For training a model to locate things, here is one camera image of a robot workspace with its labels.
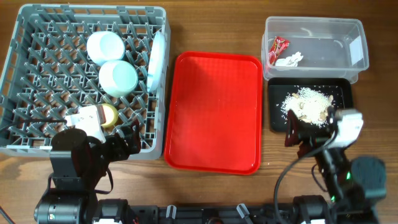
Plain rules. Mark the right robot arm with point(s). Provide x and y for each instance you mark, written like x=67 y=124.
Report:
x=354 y=186

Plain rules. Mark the clear plastic waste bin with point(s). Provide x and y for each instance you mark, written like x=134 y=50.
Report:
x=329 y=47

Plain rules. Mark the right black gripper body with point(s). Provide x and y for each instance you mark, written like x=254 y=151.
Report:
x=313 y=140

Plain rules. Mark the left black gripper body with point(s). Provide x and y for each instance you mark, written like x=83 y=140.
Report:
x=114 y=148

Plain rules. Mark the red plastic serving tray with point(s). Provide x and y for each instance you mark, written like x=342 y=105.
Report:
x=215 y=113

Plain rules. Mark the white napkin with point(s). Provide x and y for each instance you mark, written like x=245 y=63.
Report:
x=291 y=61

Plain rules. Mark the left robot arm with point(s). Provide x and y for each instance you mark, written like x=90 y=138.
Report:
x=79 y=161

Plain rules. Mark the red snack wrapper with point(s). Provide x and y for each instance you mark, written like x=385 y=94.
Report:
x=278 y=46

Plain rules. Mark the green bowl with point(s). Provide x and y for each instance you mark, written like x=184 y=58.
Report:
x=118 y=78

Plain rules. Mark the yellow plastic cup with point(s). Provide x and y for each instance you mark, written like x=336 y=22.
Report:
x=110 y=114

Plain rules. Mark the large light blue plate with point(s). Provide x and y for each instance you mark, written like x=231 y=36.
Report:
x=156 y=62

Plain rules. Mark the grey plastic dishwasher rack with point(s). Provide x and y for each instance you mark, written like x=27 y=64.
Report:
x=48 y=74

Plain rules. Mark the light blue bowl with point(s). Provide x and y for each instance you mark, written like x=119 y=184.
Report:
x=104 y=46

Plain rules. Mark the black rectangular food tray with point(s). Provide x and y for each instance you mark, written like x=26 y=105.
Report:
x=280 y=88

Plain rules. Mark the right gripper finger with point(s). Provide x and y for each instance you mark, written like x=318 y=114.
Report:
x=330 y=115
x=292 y=136

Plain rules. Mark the rice and peanut leftovers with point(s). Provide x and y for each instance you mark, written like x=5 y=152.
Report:
x=309 y=106

